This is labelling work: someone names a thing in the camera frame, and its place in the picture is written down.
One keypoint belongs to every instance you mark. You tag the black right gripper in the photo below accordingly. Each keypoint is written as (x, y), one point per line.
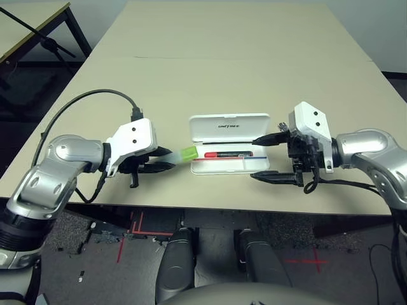
(305, 152)

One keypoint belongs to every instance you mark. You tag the black tripod stand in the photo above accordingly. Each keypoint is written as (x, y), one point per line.
(49, 43)

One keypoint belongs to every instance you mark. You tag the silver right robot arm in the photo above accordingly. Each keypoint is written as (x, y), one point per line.
(375, 152)

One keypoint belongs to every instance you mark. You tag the grey robot torso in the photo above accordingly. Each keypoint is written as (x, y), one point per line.
(254, 295)

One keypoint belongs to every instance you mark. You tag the red and black marker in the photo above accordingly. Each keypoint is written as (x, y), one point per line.
(229, 154)

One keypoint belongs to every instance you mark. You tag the white eraser with green end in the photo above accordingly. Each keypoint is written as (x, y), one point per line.
(187, 154)

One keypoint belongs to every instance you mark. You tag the dark grey right robot leg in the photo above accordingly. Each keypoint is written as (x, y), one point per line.
(264, 257)

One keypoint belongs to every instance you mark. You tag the dark grey left robot leg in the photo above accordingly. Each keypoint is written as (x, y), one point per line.
(176, 263)

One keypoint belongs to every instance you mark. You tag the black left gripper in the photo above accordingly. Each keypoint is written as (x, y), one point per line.
(133, 165)

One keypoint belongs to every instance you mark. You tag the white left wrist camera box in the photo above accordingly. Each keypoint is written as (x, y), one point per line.
(136, 136)

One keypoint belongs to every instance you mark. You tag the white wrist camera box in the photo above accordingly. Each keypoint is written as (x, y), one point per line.
(136, 136)
(310, 119)

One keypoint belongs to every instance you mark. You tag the dark grey robot leg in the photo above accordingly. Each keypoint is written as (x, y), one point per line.
(176, 263)
(264, 257)

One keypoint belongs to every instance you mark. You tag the beige side table black frame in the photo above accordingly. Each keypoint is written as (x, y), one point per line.
(22, 28)

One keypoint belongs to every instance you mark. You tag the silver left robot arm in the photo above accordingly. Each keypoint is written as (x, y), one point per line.
(47, 178)

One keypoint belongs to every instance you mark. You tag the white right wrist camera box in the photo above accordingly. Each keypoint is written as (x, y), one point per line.
(310, 119)

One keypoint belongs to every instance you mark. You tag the white plastic pencil case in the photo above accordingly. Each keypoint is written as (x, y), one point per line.
(210, 127)

